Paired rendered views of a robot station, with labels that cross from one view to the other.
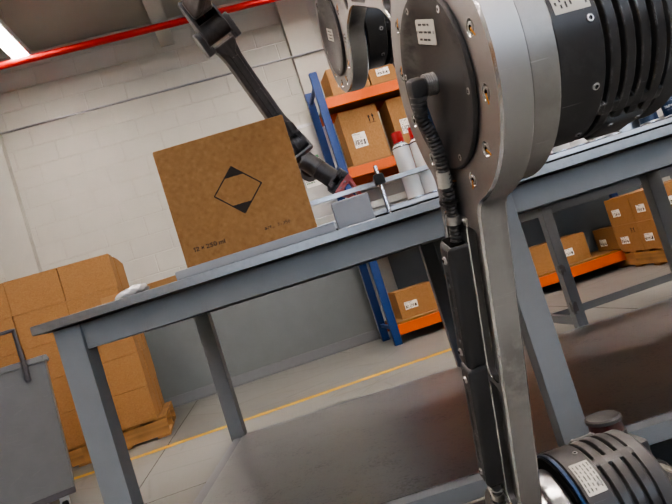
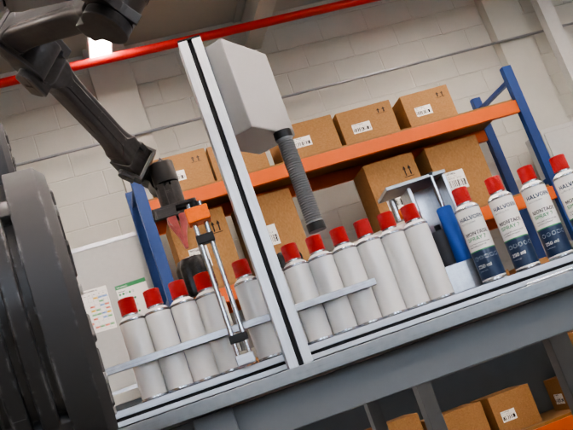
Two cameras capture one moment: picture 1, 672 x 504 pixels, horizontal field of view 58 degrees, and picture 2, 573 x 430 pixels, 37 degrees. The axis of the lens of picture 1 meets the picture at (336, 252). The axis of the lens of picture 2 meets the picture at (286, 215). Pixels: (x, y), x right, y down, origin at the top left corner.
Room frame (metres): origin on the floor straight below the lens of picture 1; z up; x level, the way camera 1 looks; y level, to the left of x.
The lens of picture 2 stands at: (0.04, -0.40, 0.78)
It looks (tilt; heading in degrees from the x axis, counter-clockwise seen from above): 12 degrees up; 352
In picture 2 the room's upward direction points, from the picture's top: 20 degrees counter-clockwise
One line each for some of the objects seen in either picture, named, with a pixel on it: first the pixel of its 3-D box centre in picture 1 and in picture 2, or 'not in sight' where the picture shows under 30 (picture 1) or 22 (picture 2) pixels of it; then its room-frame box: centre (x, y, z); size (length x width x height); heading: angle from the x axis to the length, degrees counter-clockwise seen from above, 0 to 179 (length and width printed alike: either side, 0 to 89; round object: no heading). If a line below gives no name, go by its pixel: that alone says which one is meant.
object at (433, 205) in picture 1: (445, 214); (217, 413); (1.95, -0.37, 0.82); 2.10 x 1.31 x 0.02; 90
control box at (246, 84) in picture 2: not in sight; (240, 99); (1.67, -0.61, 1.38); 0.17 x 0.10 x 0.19; 145
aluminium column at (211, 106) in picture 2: not in sight; (243, 200); (1.61, -0.54, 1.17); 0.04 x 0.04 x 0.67; 0
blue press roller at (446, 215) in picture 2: not in sight; (457, 243); (1.80, -0.96, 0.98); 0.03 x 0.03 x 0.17
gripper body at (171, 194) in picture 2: not in sight; (171, 199); (1.94, -0.42, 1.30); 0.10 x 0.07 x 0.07; 92
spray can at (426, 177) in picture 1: (423, 159); (165, 339); (1.75, -0.32, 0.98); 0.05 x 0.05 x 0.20
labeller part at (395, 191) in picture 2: not in sight; (410, 186); (1.85, -0.92, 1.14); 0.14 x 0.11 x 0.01; 90
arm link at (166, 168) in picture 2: not in sight; (163, 175); (1.95, -0.42, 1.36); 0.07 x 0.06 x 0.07; 9
